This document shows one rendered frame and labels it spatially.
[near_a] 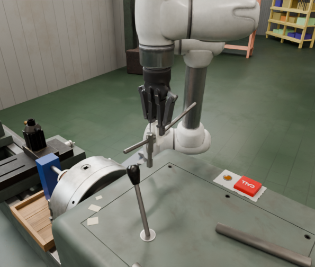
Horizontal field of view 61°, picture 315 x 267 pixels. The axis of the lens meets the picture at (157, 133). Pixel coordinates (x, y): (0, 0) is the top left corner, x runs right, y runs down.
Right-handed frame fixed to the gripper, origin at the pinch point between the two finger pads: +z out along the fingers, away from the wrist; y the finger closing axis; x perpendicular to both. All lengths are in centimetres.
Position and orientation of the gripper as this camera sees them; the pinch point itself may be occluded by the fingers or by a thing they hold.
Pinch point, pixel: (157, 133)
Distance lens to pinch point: 79.5
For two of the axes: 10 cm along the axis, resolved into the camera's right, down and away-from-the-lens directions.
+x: -6.6, 3.7, -6.6
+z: 0.0, 8.7, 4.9
